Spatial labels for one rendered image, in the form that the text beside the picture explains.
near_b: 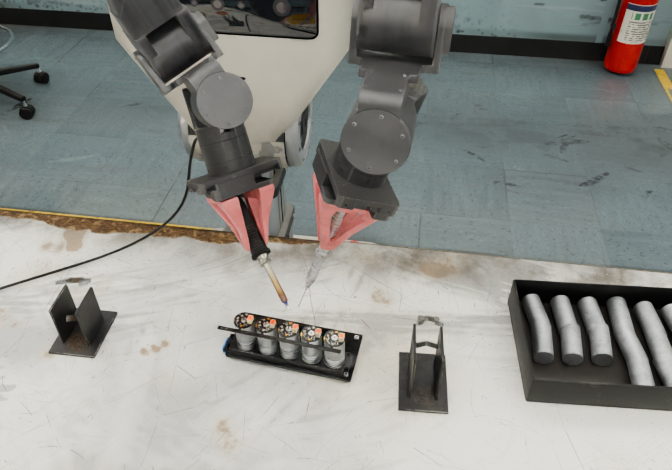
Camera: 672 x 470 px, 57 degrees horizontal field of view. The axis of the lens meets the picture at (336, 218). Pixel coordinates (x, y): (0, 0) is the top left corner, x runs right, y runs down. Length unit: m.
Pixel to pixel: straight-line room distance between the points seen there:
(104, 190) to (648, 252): 1.89
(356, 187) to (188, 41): 0.25
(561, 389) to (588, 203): 1.66
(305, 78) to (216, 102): 0.36
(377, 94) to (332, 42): 0.47
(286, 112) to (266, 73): 0.07
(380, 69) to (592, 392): 0.45
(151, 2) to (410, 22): 0.28
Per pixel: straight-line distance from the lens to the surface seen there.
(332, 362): 0.75
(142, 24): 0.70
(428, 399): 0.76
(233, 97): 0.65
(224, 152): 0.71
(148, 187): 2.39
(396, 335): 0.82
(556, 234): 2.22
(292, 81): 0.99
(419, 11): 0.54
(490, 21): 3.29
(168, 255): 0.95
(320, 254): 0.67
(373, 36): 0.54
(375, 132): 0.50
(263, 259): 0.75
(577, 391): 0.78
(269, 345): 0.77
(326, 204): 0.60
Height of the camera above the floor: 1.38
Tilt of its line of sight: 40 degrees down
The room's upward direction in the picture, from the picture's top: straight up
